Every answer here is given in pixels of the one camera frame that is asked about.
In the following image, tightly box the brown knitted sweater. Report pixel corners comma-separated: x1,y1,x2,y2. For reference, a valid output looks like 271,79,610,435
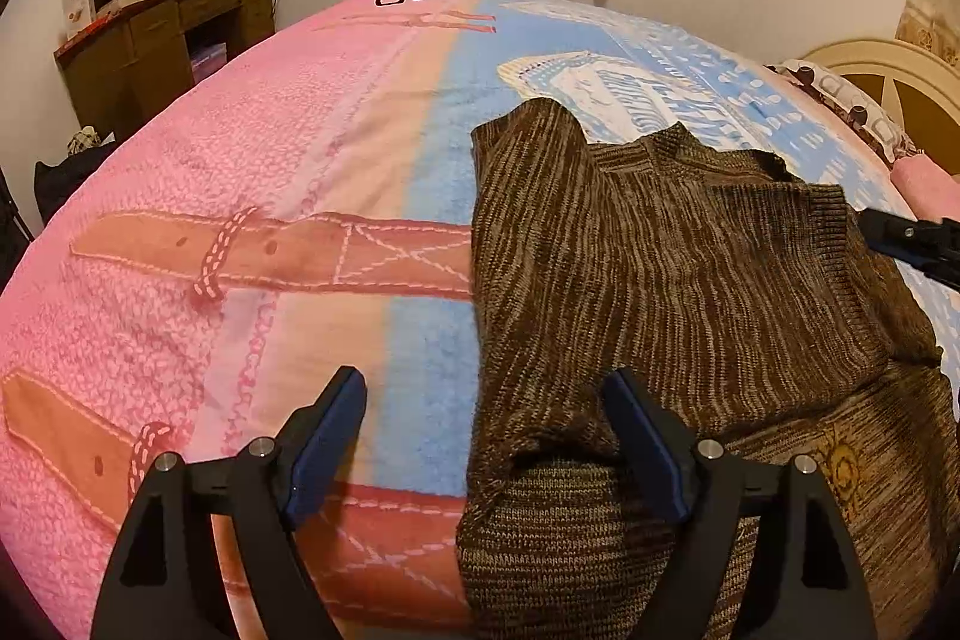
455,99,958,638

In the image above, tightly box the pink folded quilt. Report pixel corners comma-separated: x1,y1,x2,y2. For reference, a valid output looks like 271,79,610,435
890,152,960,223

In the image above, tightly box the white patterned pillow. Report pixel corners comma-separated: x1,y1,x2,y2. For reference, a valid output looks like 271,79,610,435
770,60,923,169

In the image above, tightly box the cream wooden headboard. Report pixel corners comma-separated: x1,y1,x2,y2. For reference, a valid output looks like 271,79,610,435
804,39,958,175

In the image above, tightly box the beige window curtain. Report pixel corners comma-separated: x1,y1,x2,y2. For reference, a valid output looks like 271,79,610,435
895,0,960,68

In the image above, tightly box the pink and blue patterned blanket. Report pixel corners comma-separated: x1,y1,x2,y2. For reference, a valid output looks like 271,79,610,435
2,0,958,638

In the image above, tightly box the black chair by desk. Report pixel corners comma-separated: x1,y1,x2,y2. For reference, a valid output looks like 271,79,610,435
34,142,117,224

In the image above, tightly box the brown wooden desk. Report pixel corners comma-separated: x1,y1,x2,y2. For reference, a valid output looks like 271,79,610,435
55,0,275,142

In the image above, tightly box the white box on desk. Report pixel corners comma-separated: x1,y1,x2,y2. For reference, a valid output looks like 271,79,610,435
62,0,96,37

